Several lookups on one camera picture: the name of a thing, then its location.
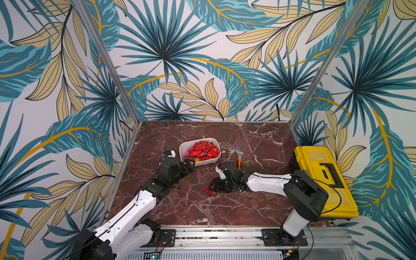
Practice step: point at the yellow black toolbox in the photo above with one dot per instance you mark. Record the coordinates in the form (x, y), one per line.
(319, 164)

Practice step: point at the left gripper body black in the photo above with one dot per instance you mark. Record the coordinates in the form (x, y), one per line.
(182, 171)

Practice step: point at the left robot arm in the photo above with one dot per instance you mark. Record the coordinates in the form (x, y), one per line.
(127, 231)

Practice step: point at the white plastic storage box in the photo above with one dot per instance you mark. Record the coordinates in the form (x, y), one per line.
(203, 151)

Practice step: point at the aluminium front rail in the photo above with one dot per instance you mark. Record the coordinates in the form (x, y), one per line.
(245, 242)

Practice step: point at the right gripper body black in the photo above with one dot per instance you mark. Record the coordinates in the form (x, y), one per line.
(219, 184)

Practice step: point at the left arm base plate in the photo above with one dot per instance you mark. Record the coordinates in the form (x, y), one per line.
(165, 238)

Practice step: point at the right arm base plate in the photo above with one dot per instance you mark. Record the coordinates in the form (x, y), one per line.
(280, 238)

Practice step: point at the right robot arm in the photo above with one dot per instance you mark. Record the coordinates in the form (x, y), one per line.
(306, 196)

